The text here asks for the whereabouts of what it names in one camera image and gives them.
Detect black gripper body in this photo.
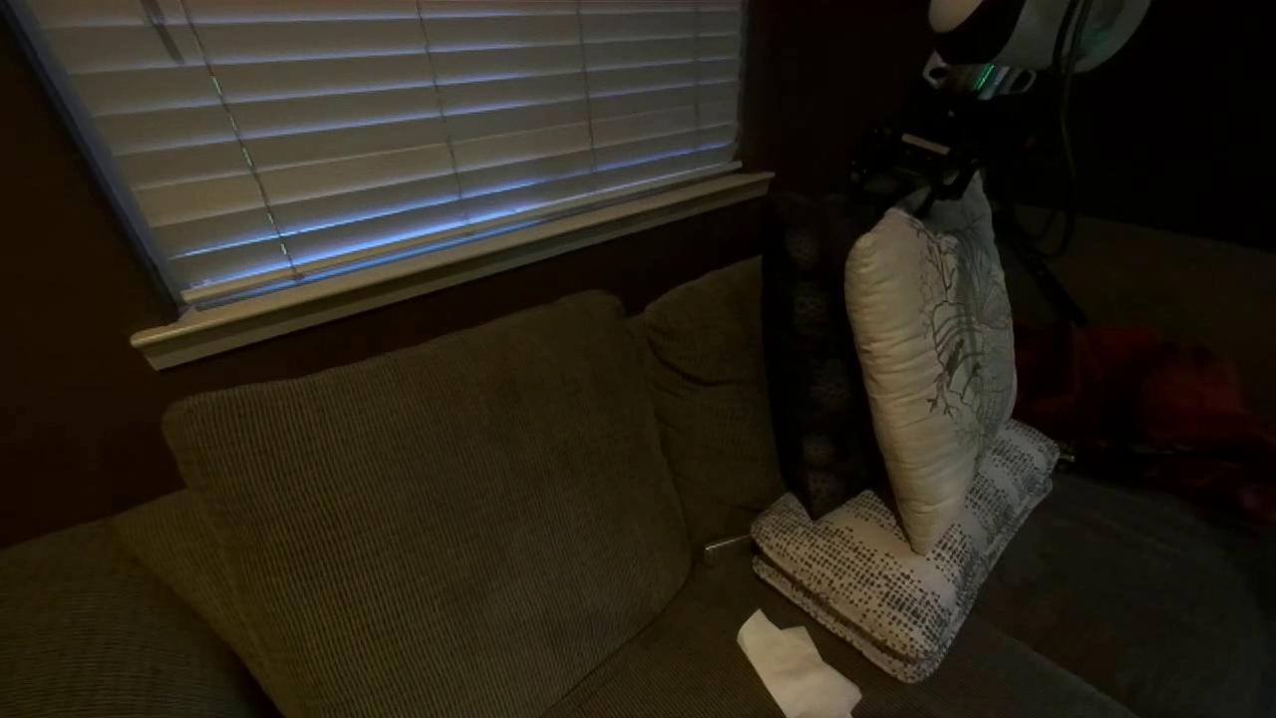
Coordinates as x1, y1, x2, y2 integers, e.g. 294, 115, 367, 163
856, 89, 1036, 218

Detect large olive sofa back cushion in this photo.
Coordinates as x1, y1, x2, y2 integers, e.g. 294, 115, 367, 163
160, 288, 697, 718

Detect flat grey patterned pillow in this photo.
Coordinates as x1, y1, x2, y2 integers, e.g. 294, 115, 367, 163
745, 417, 1068, 690

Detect small olive sofa back cushion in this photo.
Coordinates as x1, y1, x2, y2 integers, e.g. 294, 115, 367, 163
628, 251, 788, 550

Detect olive brown sofa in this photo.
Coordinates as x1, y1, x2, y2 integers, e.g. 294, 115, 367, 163
0, 207, 1276, 718

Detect white window sill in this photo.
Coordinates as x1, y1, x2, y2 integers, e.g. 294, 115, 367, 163
127, 167, 776, 373

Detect red cloth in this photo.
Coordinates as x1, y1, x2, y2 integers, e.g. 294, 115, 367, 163
1017, 323, 1276, 533

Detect white tissue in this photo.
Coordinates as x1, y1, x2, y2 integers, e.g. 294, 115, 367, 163
735, 607, 867, 718

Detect white shell print pillow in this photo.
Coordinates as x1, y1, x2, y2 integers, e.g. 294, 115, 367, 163
843, 171, 1025, 560

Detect black patterned pillow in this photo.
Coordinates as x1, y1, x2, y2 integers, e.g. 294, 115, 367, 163
759, 181, 908, 525

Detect white window blinds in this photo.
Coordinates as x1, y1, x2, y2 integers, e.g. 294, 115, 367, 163
4, 0, 750, 319

